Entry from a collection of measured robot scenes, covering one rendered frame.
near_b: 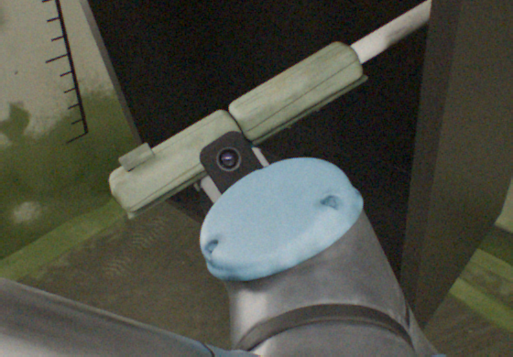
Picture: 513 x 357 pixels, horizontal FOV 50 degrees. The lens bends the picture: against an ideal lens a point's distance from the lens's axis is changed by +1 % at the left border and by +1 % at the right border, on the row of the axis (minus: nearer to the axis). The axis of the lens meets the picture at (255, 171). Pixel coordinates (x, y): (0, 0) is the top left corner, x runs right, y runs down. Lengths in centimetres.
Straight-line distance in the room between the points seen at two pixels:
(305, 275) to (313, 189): 5
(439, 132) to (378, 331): 34
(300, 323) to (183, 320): 126
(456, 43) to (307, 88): 18
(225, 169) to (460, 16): 23
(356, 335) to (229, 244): 8
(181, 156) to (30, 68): 97
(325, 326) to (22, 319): 13
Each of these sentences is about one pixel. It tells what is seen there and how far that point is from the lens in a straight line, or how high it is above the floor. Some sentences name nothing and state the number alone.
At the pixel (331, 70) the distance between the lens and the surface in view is 62.
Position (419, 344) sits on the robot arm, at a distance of 39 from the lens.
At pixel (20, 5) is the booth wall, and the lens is 148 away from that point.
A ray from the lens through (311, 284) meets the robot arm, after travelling 26.
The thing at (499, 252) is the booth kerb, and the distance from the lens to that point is 174.
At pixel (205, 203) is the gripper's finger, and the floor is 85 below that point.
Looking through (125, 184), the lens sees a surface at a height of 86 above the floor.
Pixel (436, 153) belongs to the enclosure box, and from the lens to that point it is 59.
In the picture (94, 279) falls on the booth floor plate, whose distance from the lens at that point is 165.
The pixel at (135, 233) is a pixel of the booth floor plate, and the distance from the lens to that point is 175.
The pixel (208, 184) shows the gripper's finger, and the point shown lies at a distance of 60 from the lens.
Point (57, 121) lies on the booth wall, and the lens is 162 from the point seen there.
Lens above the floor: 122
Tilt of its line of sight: 37 degrees down
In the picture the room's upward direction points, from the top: straight up
